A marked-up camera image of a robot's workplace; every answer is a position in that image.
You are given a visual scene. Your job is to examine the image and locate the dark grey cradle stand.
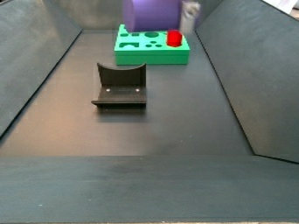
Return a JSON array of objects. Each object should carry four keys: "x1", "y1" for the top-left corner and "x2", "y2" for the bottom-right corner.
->
[{"x1": 91, "y1": 63, "x2": 147, "y2": 107}]

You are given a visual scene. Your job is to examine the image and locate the green shape sorter board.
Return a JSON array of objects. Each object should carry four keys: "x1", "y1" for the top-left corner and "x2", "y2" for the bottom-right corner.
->
[{"x1": 115, "y1": 24, "x2": 191, "y2": 65}]

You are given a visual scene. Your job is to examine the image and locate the purple cylinder block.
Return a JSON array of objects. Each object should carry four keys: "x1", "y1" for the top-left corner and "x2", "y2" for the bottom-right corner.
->
[{"x1": 123, "y1": 0, "x2": 182, "y2": 32}]

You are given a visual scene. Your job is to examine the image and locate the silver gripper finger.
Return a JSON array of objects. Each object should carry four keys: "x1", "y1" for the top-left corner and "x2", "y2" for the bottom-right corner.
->
[{"x1": 181, "y1": 1, "x2": 202, "y2": 34}]

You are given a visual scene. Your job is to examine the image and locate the red hexagonal prism block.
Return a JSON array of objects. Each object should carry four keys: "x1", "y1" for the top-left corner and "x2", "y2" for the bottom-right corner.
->
[{"x1": 166, "y1": 30, "x2": 183, "y2": 47}]

